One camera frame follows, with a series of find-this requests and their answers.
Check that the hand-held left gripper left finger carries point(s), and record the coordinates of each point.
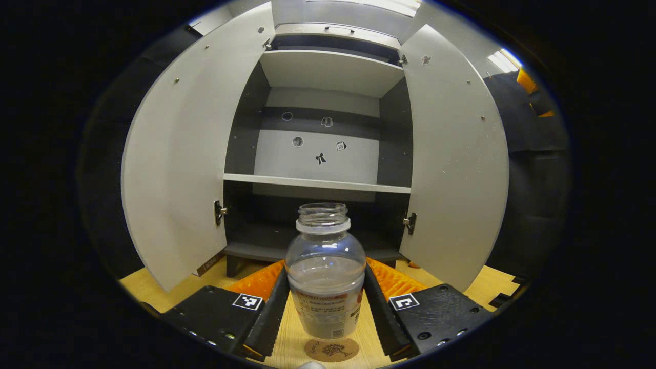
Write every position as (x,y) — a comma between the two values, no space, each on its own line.
(271,318)

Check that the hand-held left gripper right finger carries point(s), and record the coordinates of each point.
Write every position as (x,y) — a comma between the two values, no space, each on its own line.
(382,318)

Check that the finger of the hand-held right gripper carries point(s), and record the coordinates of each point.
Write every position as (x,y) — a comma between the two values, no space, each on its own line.
(525,82)

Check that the round brown cork coaster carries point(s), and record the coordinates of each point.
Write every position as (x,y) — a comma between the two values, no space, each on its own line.
(333,351)

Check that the clear plastic bottle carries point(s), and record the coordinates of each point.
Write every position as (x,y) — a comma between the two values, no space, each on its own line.
(325,287)

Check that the light grey cabinet door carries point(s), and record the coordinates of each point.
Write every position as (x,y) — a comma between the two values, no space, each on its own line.
(456,164)
(179,154)

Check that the small ceiling light panel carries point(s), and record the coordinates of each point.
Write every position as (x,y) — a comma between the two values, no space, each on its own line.
(505,60)

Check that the brown book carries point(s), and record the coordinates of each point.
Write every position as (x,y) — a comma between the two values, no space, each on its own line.
(210,264)

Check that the black backdrop cloth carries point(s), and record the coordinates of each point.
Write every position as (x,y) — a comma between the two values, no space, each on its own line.
(533,179)

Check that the large ceiling light panel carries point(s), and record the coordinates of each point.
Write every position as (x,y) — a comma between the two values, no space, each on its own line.
(394,5)

